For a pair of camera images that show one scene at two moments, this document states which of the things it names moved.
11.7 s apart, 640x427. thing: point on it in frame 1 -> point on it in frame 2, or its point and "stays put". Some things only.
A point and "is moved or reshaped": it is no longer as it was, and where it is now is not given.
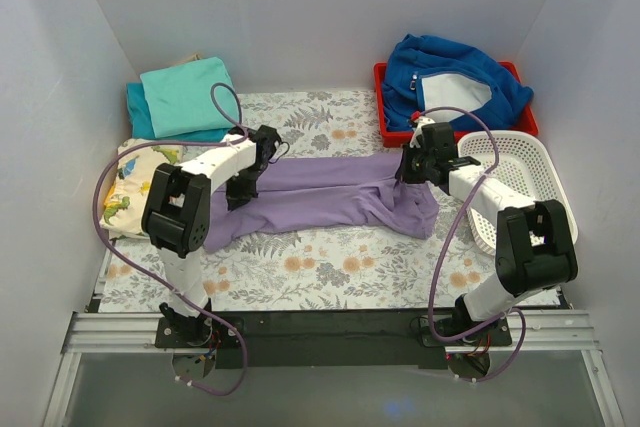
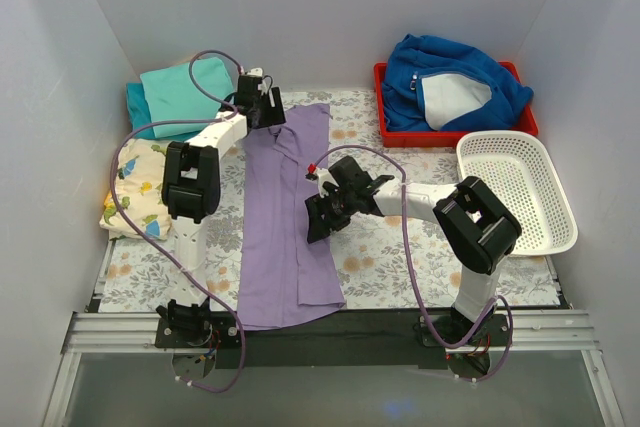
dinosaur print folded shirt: (127, 199) stays put
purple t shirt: (335, 195) is moved or reshaped
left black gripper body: (240, 187) -> (270, 110)
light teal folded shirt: (180, 99) stays put
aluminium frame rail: (530, 331) stays put
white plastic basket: (525, 163) stays put
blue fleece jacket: (425, 72) stays put
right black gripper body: (413, 169) -> (326, 214)
